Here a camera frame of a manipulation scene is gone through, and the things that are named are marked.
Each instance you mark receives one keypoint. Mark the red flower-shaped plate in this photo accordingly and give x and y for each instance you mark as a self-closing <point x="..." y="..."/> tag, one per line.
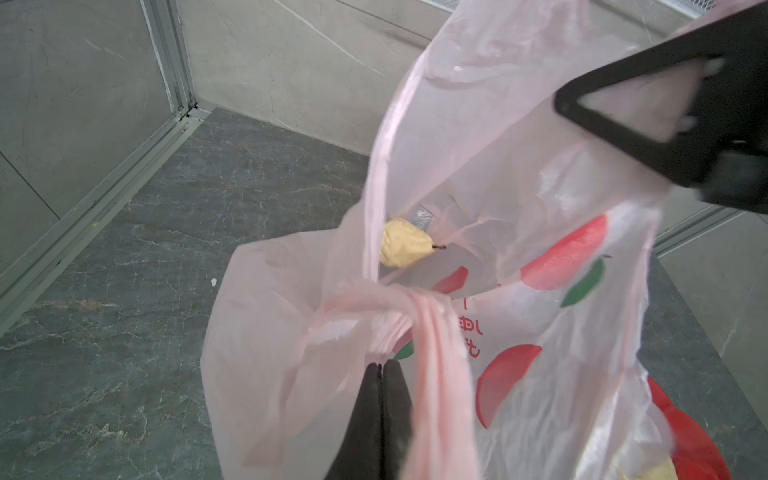
<point x="694" y="456"/>

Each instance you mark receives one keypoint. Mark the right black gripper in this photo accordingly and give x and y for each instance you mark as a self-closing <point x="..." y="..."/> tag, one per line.
<point x="693" y="108"/>

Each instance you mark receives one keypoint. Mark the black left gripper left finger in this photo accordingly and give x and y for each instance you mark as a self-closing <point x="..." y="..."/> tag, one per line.
<point x="360" y="454"/>

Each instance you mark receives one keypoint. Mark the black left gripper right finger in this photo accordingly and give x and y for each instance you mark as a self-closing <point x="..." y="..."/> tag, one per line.
<point x="396" y="420"/>

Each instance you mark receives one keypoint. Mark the pink printed plastic bag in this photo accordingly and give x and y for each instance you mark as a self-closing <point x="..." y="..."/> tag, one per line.
<point x="519" y="342"/>

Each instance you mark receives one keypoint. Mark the beige fake fruit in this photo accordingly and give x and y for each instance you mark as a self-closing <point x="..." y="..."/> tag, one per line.
<point x="404" y="244"/>
<point x="665" y="470"/>

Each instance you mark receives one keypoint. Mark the aluminium frame rail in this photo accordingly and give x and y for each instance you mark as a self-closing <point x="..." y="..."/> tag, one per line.
<point x="95" y="95"/>

